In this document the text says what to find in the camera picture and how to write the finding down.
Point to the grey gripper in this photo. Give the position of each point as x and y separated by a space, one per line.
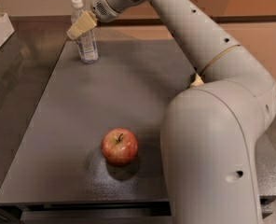
104 4

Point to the clear blue-label plastic bottle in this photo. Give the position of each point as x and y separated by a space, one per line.
86 43

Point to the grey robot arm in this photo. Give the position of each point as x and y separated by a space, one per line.
209 131

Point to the yellow sponge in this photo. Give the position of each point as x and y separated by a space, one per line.
197 82

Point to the red apple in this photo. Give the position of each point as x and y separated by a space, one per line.
119 147

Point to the dark grey cabinet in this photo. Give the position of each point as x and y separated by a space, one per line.
60 163

